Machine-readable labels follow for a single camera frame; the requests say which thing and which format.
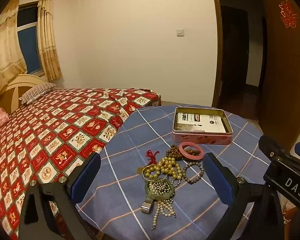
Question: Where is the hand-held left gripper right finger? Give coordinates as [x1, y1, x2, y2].
[202, 152, 284, 240]

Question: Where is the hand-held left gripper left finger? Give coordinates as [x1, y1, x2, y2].
[17, 152, 102, 240]

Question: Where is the grey bead bracelet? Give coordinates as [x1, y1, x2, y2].
[182, 162, 205, 184]

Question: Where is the pink tin box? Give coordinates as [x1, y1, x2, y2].
[172, 106, 233, 146]

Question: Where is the pink bangle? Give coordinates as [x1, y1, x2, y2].
[179, 142, 205, 159]

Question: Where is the gold pearl necklace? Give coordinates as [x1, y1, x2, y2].
[142, 156, 182, 182]

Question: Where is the silver bead chain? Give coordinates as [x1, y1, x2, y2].
[149, 180, 174, 197]

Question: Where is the white pearl tassel necklace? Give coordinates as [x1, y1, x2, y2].
[151, 197, 177, 230]

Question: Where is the metal watch band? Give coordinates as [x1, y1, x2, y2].
[141, 197, 155, 214]

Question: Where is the red patterned bedspread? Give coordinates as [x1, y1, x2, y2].
[0, 88, 162, 240]

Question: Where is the white printed card box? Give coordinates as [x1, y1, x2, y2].
[175, 112, 227, 133]

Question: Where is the thin silver bangle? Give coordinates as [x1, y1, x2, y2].
[142, 165, 168, 183]

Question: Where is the green jade bangle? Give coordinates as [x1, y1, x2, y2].
[144, 178, 177, 200]

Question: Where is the brown wooden door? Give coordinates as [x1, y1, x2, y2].
[257, 0, 300, 155]

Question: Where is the striped pillow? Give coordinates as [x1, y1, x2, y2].
[19, 82, 58, 105]

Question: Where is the cream wooden headboard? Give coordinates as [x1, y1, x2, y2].
[0, 74, 49, 115]

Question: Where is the red paper door decal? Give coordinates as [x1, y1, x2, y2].
[279, 0, 298, 28]

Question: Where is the window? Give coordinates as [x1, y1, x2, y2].
[17, 2, 44, 77]

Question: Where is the yellow sheer curtain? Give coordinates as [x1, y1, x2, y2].
[0, 0, 28, 93]

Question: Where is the brown wooden bead necklace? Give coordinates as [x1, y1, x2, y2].
[165, 144, 203, 161]

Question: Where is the red cord gold coin pendant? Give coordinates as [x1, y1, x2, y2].
[137, 150, 160, 175]

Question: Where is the brown wooden door frame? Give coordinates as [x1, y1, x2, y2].
[210, 0, 265, 108]

